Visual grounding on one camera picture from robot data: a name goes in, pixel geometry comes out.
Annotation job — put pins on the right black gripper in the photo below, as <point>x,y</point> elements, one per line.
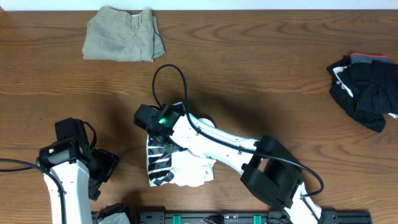
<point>175,149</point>

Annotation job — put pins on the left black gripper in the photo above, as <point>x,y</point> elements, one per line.
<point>110,160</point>

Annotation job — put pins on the white t-shirt black print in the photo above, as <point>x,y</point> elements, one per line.
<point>181,167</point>

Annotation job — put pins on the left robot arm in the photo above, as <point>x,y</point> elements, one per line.
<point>74,171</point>

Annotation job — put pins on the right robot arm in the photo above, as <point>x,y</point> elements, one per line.
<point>267,169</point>

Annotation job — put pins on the folded khaki shorts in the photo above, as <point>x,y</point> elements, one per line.
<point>120,36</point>

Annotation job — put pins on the black garment red trim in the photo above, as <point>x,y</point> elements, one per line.
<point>365,87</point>

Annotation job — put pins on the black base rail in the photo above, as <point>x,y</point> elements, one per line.
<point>329,217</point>

